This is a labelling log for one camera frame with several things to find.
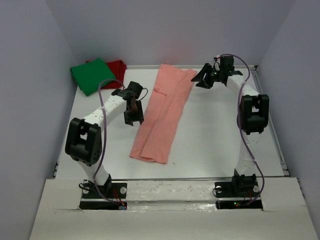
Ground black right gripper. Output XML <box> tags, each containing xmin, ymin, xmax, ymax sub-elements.
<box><xmin>191</xmin><ymin>62</ymin><xmax>224</xmax><ymax>89</ymax></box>

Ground pink t shirt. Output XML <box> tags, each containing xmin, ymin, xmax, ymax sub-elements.
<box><xmin>129</xmin><ymin>64</ymin><xmax>197</xmax><ymax>164</ymax></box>

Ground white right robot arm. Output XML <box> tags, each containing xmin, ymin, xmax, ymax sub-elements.
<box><xmin>192</xmin><ymin>54</ymin><xmax>270</xmax><ymax>198</ymax></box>

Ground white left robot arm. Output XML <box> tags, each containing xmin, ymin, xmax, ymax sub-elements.
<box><xmin>65</xmin><ymin>81</ymin><xmax>145</xmax><ymax>198</ymax></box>

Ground red folded t shirt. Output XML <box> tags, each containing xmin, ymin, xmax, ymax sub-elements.
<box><xmin>85</xmin><ymin>59</ymin><xmax>127</xmax><ymax>90</ymax></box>

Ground green folded t shirt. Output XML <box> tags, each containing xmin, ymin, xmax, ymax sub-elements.
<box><xmin>70</xmin><ymin>58</ymin><xmax>116</xmax><ymax>97</ymax></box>

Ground white front cover board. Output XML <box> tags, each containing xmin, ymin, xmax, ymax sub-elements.
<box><xmin>30</xmin><ymin>177</ymin><xmax>318</xmax><ymax>240</ymax></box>

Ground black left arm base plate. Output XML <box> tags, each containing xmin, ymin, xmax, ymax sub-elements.
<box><xmin>78</xmin><ymin>180</ymin><xmax>128</xmax><ymax>211</ymax></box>

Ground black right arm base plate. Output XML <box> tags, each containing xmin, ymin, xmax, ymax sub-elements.
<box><xmin>212</xmin><ymin>181</ymin><xmax>263</xmax><ymax>210</ymax></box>

